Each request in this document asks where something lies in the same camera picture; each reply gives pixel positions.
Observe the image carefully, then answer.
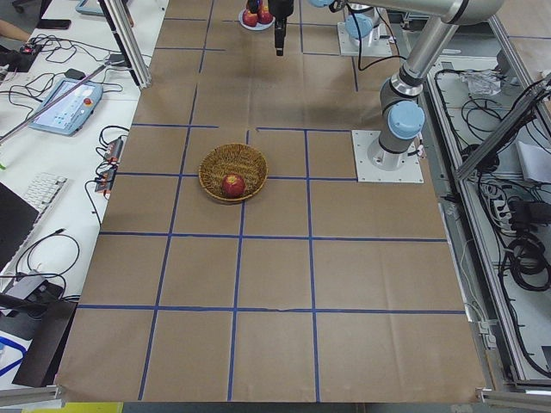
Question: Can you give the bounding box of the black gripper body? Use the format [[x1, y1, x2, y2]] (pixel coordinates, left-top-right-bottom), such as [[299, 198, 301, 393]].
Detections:
[[269, 0, 294, 20], [246, 0, 263, 14]]

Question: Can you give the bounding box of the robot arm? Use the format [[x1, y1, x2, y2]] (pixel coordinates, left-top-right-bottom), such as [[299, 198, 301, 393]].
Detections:
[[238, 1, 375, 51], [360, 0, 504, 170]]

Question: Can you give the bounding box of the red apple on plate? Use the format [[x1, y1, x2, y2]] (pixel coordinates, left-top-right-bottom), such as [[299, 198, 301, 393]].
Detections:
[[242, 9, 258, 28], [257, 8, 274, 25]]

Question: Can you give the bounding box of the light blue plate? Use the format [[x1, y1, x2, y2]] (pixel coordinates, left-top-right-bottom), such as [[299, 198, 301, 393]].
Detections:
[[238, 9, 275, 31]]

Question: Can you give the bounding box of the woven wicker basket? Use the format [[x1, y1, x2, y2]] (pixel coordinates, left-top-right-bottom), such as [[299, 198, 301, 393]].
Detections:
[[198, 143, 268, 203]]

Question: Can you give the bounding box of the dark red apple in basket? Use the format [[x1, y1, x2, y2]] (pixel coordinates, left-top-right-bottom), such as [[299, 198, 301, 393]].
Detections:
[[221, 173, 246, 199]]

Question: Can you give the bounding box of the teach pendant tablet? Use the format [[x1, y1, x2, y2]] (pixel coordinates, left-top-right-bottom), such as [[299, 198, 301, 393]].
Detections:
[[28, 77, 103, 136]]

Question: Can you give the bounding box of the white keyboard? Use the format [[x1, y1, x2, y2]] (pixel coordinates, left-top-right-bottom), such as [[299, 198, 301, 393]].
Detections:
[[22, 172, 68, 219]]

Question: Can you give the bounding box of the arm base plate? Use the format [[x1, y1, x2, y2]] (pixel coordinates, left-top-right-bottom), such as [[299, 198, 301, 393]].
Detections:
[[351, 130, 424, 184], [337, 22, 393, 58]]

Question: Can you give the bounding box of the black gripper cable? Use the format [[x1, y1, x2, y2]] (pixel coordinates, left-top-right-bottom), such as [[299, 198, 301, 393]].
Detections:
[[346, 8, 408, 72]]

